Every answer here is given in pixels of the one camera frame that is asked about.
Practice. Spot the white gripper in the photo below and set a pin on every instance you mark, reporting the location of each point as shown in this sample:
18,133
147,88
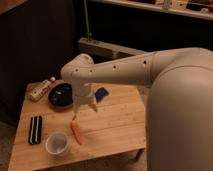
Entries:
82,94

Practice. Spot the orange carrot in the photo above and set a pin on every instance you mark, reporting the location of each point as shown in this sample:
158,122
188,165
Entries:
76,131

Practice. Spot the black ceramic bowl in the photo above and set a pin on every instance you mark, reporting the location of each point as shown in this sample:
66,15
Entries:
61,95

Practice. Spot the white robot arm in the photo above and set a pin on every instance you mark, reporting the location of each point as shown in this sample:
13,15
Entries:
179,110

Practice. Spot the blue sponge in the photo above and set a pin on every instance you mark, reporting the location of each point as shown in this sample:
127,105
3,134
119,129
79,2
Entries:
100,94

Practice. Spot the white plastic cup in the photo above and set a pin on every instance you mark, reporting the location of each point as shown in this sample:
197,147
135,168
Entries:
57,144

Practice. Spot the wooden table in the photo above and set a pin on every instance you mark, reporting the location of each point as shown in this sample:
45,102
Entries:
117,126

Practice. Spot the white plastic bottle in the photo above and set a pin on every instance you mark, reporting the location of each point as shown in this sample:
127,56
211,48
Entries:
38,92

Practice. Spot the wooden beam furniture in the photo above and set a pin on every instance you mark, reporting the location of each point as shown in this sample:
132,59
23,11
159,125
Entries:
108,50

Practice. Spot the metal pole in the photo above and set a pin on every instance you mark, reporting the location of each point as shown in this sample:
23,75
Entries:
88,32

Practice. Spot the upper shelf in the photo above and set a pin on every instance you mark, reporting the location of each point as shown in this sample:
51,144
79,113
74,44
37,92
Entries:
177,7

